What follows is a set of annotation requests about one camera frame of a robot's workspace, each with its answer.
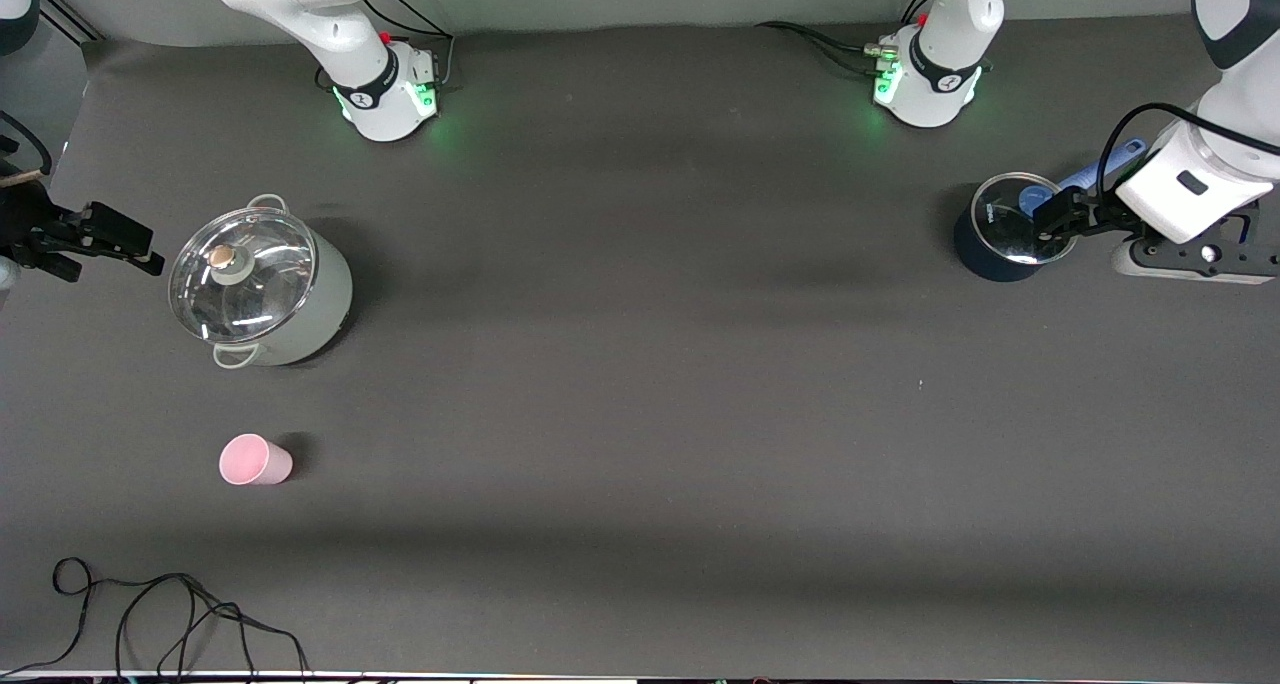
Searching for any pink cup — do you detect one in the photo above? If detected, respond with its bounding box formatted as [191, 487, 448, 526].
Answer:
[219, 433, 294, 486]

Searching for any glass lid with blue knob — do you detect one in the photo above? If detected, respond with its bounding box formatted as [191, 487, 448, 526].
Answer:
[971, 172, 1079, 266]

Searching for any dark blue saucepan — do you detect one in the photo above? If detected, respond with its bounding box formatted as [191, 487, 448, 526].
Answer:
[952, 138, 1148, 283]

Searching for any glass lid with beige knob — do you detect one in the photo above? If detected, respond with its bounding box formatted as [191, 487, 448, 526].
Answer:
[168, 207, 318, 345]

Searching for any dark grey table mat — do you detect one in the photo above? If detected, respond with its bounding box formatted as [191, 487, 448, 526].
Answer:
[0, 14, 1280, 680]

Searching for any pale green two-handled pot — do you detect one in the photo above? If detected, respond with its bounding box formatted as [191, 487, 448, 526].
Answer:
[168, 193, 353, 369]

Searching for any black arm base cable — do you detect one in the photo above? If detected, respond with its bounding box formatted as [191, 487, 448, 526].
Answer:
[755, 0, 936, 77]
[362, 0, 457, 91]

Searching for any thin black looped cable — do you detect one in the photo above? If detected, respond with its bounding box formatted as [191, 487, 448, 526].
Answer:
[0, 557, 311, 677]

